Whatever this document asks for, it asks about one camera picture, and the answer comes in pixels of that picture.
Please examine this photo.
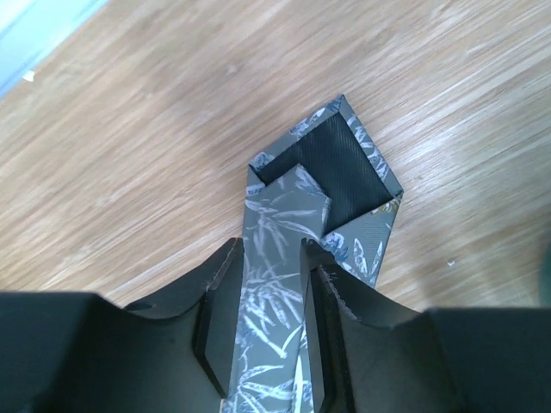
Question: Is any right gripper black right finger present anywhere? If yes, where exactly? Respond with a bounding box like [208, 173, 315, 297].
[300, 240, 550, 412]

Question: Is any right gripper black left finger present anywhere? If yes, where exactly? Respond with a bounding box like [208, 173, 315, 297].
[1, 237, 244, 412]

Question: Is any grey floral tie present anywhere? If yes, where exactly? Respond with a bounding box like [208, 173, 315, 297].
[222, 96, 404, 412]

